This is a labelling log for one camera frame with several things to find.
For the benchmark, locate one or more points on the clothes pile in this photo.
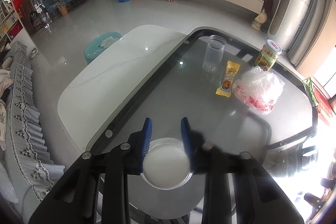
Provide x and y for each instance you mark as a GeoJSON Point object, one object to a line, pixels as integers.
{"type": "Point", "coordinates": [5, 82]}

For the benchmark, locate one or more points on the green snack packet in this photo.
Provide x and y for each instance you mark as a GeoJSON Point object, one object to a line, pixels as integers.
{"type": "Point", "coordinates": [311, 91]}

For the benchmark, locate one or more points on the teal round stool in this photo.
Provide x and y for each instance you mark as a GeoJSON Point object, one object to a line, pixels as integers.
{"type": "Point", "coordinates": [97, 52]}

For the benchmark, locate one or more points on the grey sofa with lace cover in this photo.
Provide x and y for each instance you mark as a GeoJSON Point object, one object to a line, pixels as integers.
{"type": "Point", "coordinates": [23, 113]}

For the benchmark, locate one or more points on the green label pickle jar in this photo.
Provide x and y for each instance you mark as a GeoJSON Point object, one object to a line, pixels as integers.
{"type": "Point", "coordinates": [267, 58]}

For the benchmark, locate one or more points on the dark red hanging cloth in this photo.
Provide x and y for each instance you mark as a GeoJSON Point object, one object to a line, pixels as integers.
{"type": "Point", "coordinates": [268, 3]}

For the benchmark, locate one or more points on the red door mat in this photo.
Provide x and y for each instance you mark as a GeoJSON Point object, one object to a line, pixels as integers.
{"type": "Point", "coordinates": [325, 108]}

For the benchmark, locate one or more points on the white red-printed plastic bag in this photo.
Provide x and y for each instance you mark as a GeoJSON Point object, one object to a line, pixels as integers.
{"type": "Point", "coordinates": [260, 90]}

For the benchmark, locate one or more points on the blue label water bottle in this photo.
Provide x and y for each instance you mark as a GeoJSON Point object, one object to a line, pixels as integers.
{"type": "Point", "coordinates": [166, 166]}

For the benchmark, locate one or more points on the clear plastic jar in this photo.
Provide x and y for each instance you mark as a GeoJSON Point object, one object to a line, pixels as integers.
{"type": "Point", "coordinates": [214, 56]}

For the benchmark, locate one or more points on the glass coffee table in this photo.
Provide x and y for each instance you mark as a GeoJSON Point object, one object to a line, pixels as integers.
{"type": "Point", "coordinates": [183, 87]}

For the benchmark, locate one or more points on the cream rabbit figure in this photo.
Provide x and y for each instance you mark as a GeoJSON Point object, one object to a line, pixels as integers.
{"type": "Point", "coordinates": [259, 19]}

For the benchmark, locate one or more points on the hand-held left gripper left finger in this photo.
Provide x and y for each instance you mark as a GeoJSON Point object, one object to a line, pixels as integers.
{"type": "Point", "coordinates": [145, 145]}

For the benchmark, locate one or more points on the yellow snack wrapper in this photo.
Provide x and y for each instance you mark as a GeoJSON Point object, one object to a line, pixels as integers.
{"type": "Point", "coordinates": [227, 79]}

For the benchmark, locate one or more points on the white bookshelf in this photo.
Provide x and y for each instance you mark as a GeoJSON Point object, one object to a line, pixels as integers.
{"type": "Point", "coordinates": [9, 19]}

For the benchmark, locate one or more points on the white tissue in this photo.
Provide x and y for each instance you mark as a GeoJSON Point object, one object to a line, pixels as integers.
{"type": "Point", "coordinates": [109, 41]}

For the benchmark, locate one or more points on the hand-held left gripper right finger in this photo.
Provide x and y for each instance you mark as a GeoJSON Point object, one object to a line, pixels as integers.
{"type": "Point", "coordinates": [186, 140]}

